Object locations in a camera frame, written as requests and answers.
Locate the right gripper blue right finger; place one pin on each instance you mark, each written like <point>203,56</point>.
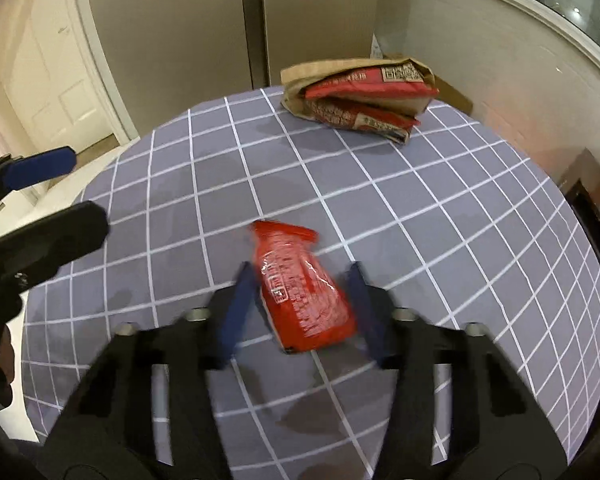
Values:
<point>372,307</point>

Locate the red snack packet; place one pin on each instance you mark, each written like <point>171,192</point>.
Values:
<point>305,305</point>

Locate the champagne double-door refrigerator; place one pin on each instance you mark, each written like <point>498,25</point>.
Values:
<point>158,57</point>

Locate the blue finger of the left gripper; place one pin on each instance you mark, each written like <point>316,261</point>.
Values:
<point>25,172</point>

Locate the grey checkered tablecloth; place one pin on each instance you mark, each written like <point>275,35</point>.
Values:
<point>456,224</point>

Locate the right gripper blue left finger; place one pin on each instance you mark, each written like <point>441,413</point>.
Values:
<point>232,305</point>

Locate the brown red paper bag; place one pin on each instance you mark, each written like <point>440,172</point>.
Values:
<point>382,97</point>

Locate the dark wooden cabinet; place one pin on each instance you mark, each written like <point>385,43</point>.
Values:
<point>580,184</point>

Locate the white interior door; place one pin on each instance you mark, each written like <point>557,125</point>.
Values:
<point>56,87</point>

